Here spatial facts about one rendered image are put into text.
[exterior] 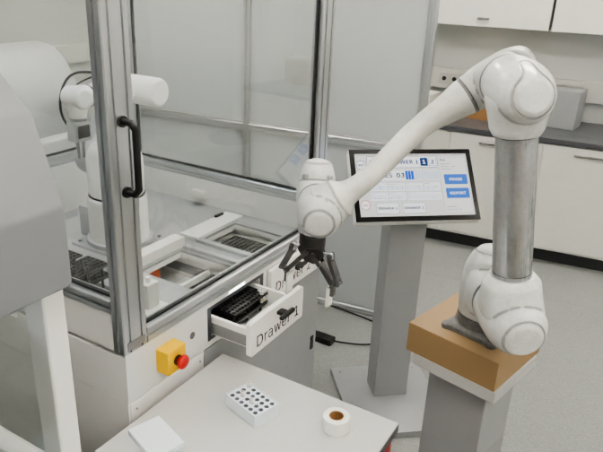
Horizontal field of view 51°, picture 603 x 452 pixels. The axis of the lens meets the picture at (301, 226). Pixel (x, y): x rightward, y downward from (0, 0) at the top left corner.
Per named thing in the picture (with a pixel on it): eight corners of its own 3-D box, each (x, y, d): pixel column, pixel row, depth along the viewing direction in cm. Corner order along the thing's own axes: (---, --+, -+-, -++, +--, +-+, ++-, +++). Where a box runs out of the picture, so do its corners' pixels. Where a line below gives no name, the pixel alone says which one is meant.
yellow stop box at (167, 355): (188, 365, 172) (187, 343, 169) (170, 378, 166) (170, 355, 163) (174, 359, 174) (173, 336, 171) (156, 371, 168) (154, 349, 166)
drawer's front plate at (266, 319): (301, 316, 203) (303, 285, 199) (250, 358, 180) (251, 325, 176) (297, 314, 204) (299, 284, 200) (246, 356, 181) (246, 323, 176)
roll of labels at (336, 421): (353, 425, 163) (354, 412, 162) (340, 440, 158) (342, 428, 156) (330, 415, 167) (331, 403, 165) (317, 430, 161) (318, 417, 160)
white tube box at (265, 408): (278, 414, 166) (279, 403, 165) (254, 429, 161) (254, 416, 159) (249, 392, 174) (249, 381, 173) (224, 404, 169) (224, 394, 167)
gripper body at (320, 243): (332, 231, 177) (329, 261, 181) (307, 224, 181) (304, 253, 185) (319, 239, 171) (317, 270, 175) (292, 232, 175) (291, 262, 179)
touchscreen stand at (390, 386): (454, 433, 275) (489, 217, 237) (354, 441, 268) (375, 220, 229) (415, 367, 321) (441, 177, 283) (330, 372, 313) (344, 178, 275)
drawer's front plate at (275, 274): (313, 270, 235) (314, 243, 231) (271, 300, 211) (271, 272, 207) (309, 268, 236) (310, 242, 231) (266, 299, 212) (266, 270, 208)
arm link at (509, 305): (526, 322, 181) (556, 367, 161) (470, 327, 181) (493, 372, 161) (539, 48, 152) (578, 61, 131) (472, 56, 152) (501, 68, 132)
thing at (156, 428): (185, 447, 153) (184, 442, 153) (152, 463, 148) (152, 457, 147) (159, 420, 162) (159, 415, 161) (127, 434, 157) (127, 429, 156)
